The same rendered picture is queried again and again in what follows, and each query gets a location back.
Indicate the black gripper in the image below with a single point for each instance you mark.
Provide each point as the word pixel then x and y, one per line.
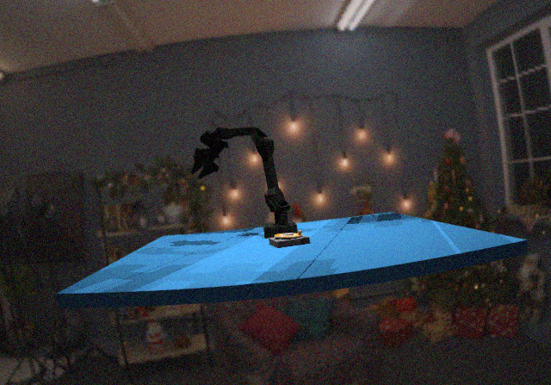
pixel 209 166

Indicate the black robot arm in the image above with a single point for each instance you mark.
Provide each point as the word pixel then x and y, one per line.
pixel 265 147

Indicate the orange round plate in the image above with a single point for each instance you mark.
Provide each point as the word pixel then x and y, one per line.
pixel 296 235

